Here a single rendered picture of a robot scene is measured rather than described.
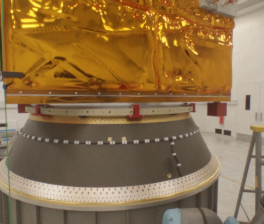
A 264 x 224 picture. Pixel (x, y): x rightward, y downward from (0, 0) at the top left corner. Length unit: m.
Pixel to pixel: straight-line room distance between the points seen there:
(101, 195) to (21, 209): 0.61
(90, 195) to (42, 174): 0.38
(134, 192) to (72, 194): 0.38
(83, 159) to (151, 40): 0.97
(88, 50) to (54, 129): 0.63
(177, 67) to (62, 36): 0.90
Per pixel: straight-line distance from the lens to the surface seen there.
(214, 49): 2.00
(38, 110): 1.64
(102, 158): 1.33
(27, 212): 1.60
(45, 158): 1.50
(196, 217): 0.84
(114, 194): 1.29
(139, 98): 1.48
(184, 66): 1.72
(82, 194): 1.31
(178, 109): 1.61
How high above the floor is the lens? 1.78
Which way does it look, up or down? 4 degrees down
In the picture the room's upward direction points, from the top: straight up
